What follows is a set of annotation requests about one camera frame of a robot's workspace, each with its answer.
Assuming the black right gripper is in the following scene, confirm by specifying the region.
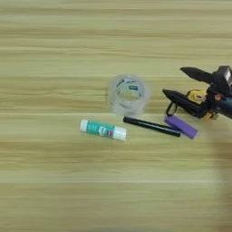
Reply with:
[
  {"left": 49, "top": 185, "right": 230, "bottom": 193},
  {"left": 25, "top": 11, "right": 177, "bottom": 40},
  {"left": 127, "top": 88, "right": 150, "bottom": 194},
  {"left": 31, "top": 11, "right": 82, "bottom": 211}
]
[{"left": 161, "top": 66, "right": 232, "bottom": 120}]

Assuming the yellow black tape measure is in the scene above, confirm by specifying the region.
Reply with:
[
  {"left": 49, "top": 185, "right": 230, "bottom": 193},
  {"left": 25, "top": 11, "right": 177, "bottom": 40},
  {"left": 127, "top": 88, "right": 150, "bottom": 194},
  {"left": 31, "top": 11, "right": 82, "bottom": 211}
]
[{"left": 165, "top": 88, "right": 220, "bottom": 121}]

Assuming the clear adhesive tape roll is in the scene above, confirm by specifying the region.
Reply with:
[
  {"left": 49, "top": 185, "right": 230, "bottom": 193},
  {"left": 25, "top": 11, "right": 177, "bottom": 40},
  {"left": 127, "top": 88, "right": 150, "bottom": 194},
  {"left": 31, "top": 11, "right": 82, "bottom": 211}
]
[{"left": 107, "top": 73, "right": 151, "bottom": 119}]

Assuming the green white glue stick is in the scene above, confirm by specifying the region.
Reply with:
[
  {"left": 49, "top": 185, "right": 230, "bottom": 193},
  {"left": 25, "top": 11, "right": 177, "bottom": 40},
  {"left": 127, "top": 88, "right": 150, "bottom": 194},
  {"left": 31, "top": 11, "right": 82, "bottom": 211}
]
[{"left": 79, "top": 118, "right": 128, "bottom": 142}]

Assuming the black box with white label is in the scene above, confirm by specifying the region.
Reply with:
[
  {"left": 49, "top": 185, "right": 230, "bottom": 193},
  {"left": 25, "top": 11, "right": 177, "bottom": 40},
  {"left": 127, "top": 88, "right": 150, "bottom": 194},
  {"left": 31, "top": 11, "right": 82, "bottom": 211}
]
[{"left": 216, "top": 65, "right": 232, "bottom": 93}]

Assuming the purple eraser block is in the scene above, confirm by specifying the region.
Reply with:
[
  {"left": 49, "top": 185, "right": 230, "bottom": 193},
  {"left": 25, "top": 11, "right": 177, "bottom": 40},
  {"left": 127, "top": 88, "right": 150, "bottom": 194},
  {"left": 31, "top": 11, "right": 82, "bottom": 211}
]
[{"left": 164, "top": 115, "right": 199, "bottom": 140}]

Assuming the black marker pen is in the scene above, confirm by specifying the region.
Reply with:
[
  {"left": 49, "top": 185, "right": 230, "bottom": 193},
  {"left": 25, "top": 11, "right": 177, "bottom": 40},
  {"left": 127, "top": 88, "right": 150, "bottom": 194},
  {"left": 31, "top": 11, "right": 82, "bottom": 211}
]
[{"left": 122, "top": 116, "right": 182, "bottom": 138}]

